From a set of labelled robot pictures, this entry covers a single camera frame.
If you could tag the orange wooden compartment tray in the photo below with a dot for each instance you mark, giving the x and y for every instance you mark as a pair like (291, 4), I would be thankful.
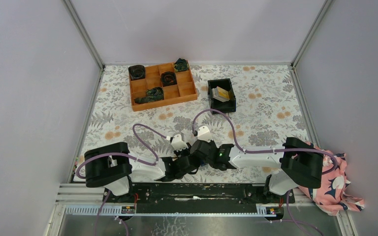
(184, 91)

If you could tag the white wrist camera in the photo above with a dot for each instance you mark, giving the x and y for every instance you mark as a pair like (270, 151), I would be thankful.
(178, 142)
(203, 133)

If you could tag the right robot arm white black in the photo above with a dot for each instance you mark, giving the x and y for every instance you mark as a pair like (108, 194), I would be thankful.
(298, 164)

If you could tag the green rolled belt front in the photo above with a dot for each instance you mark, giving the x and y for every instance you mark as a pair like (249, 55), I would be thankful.
(152, 95)

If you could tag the black plastic card bin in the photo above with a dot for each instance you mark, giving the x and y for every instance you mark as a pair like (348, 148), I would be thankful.
(225, 107)

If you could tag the pink patterned cloth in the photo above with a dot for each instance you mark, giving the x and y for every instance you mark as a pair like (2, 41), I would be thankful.
(331, 197)

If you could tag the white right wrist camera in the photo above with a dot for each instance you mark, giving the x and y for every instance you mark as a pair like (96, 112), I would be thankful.
(203, 133)

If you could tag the floral table mat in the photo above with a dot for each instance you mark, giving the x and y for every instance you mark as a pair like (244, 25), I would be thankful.
(267, 112)

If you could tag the black rolled belt centre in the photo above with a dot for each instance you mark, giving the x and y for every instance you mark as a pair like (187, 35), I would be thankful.
(168, 78)

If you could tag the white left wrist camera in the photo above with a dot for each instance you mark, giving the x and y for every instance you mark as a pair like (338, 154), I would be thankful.
(178, 142)

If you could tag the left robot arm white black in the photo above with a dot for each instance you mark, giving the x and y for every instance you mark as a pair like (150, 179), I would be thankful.
(113, 167)

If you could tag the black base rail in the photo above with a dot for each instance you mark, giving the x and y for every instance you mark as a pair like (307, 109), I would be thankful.
(164, 198)

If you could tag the stack of cards in bin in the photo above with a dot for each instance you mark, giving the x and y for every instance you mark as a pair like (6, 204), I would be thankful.
(220, 94)

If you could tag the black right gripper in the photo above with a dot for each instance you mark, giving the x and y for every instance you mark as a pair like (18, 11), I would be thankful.
(211, 142)

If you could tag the black rolled belt top-left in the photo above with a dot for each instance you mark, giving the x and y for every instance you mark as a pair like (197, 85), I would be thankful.
(137, 72)

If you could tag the green rolled belt top-right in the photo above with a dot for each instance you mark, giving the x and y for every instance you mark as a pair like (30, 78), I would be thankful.
(181, 65)

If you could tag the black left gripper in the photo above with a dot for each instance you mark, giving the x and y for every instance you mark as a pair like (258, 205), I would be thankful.
(184, 151)

